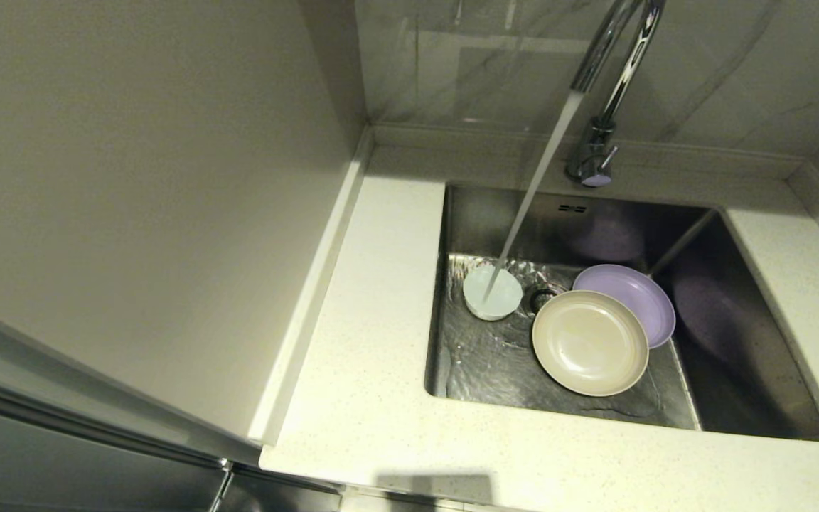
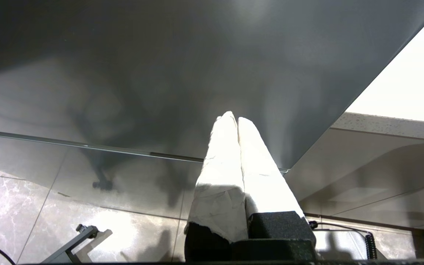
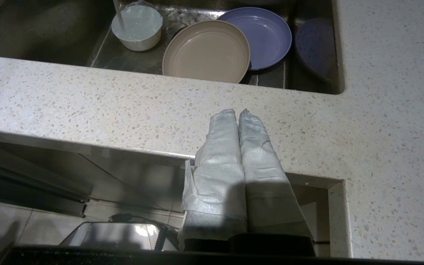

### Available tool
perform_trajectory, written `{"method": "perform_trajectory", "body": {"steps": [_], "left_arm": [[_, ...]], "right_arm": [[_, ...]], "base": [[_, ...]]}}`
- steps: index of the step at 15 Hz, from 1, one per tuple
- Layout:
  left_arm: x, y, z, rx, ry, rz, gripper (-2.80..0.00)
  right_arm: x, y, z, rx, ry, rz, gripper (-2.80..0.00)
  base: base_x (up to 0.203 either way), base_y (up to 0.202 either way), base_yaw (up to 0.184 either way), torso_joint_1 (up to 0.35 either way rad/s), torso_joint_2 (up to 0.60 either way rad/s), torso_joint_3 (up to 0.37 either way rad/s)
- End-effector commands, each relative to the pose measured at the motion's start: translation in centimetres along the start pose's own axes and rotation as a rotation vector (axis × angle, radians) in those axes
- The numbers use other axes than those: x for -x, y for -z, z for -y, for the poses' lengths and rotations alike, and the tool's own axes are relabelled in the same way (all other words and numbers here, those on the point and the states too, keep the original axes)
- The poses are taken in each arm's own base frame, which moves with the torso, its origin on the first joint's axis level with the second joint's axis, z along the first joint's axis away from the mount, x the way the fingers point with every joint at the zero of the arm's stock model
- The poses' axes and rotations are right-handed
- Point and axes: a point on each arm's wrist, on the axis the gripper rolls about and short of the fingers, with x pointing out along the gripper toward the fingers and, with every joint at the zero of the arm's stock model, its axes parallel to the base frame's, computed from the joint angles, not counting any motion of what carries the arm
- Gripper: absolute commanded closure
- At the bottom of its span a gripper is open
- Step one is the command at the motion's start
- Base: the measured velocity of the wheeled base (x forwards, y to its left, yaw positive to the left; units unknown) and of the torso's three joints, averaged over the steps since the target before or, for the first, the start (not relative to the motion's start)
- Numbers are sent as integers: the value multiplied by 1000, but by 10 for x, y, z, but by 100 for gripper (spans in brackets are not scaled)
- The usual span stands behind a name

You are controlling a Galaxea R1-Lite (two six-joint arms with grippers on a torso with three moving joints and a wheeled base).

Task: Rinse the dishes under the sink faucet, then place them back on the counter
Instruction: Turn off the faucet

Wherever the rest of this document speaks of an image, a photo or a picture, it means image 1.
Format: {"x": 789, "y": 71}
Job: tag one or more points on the small white bowl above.
{"x": 477, "y": 295}

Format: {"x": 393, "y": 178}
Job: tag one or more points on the beige plastic plate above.
{"x": 591, "y": 343}

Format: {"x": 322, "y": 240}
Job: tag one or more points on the chrome kitchen faucet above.
{"x": 593, "y": 160}

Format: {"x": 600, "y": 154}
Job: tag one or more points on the purple plastic plate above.
{"x": 644, "y": 288}

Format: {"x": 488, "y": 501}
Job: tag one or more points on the metal sink drain strainer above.
{"x": 541, "y": 297}

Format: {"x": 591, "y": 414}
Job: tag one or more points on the stainless steel sink basin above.
{"x": 488, "y": 370}

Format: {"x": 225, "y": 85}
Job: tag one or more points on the white edge trim strip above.
{"x": 310, "y": 299}

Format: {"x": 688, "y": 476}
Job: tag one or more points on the running water stream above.
{"x": 537, "y": 185}

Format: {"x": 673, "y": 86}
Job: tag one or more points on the tall beige cabinet side panel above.
{"x": 132, "y": 213}

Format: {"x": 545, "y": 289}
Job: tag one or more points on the metal door trim strip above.
{"x": 97, "y": 432}

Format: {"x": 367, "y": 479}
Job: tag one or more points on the grey glossy cabinet door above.
{"x": 61, "y": 476}

